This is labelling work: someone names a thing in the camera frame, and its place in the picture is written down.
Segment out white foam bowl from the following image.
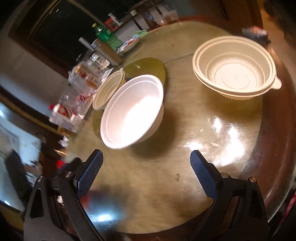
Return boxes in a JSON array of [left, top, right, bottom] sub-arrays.
[[100, 74, 164, 150]]

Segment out red white liquor box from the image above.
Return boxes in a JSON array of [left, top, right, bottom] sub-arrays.
[[49, 103, 77, 120]]

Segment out cream ribbed plastic bowl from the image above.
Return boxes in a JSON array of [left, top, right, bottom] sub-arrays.
[[92, 68, 126, 110]]

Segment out steel thermos flask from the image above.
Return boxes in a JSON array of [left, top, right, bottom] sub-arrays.
[[79, 37, 122, 66]]

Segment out gold glitter round placemat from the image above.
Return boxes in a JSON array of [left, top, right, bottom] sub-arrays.
[[92, 57, 167, 138]]

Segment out blue patterned food plate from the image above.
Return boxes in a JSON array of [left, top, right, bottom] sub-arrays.
[[116, 35, 140, 54]]

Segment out green plastic soda bottle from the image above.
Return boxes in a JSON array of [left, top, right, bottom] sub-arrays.
[[92, 23, 123, 51]]

